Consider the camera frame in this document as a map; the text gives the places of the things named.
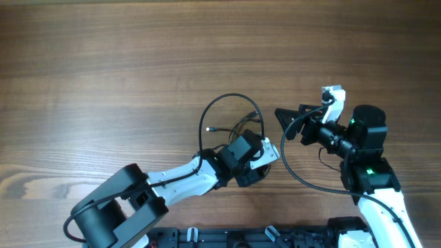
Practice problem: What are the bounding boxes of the thin black cables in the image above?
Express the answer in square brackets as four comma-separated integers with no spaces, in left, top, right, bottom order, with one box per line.
[205,110,263,145]

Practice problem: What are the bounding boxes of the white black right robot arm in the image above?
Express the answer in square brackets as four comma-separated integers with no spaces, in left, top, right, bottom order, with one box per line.
[275,101,422,247]

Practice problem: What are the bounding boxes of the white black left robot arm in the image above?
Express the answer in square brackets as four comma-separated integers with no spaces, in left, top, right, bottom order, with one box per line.
[63,130,280,247]

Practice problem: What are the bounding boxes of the black right camera cable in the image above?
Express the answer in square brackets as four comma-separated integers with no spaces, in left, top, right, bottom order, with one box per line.
[280,98,417,248]

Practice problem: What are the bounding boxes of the black camera cable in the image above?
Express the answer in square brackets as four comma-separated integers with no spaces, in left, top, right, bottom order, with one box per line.
[63,92,266,244]
[280,98,417,248]

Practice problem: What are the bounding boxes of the black left camera cable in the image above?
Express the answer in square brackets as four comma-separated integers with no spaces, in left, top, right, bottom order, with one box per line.
[63,92,266,244]

